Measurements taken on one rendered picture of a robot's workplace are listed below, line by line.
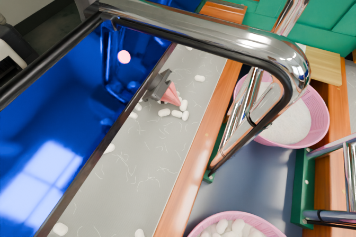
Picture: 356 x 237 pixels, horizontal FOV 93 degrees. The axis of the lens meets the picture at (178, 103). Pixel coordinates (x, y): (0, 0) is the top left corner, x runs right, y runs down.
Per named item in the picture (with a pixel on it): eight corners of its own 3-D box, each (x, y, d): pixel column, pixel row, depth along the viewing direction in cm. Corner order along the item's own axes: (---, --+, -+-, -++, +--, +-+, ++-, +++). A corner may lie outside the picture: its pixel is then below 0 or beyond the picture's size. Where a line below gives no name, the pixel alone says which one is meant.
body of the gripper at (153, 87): (174, 72, 47) (154, 53, 44) (157, 99, 42) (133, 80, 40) (162, 78, 52) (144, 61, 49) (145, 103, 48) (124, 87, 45)
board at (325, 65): (236, 56, 60) (237, 53, 59) (245, 32, 67) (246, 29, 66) (339, 87, 53) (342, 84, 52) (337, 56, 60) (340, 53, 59)
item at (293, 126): (224, 131, 54) (229, 124, 49) (241, 81, 64) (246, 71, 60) (299, 161, 49) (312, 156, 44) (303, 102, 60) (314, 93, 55)
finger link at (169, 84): (190, 97, 49) (167, 75, 45) (179, 117, 46) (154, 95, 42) (176, 101, 54) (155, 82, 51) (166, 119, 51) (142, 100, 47)
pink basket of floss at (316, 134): (251, 169, 49) (266, 162, 41) (213, 96, 62) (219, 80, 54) (326, 142, 53) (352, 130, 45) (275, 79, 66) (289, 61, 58)
